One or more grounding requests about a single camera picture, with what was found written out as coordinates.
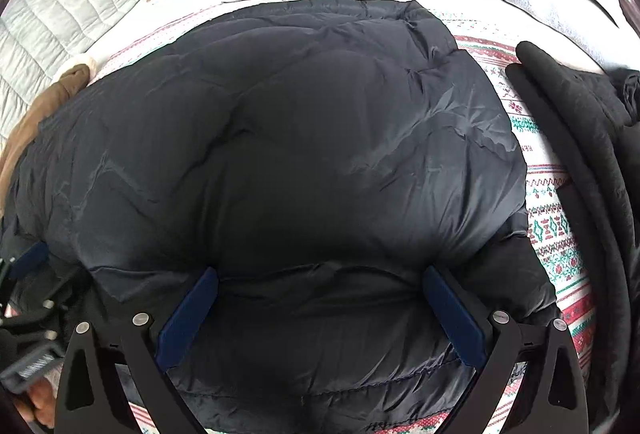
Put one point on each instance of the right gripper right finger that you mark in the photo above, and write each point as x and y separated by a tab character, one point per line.
552	397

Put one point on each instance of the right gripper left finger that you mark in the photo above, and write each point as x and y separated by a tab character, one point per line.
91	398

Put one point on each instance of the black quilted puffer jacket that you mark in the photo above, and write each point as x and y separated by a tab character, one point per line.
280	193

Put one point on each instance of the person left hand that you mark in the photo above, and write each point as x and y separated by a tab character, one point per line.
38	403

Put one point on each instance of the patterned nordic blanket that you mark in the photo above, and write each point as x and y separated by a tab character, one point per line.
550	223

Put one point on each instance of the brown folded fleece garment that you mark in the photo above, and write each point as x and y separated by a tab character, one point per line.
68	84

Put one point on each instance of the black folded garment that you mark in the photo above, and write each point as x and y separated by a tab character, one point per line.
592	124

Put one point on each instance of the grey quilted headboard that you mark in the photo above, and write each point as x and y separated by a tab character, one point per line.
39	37

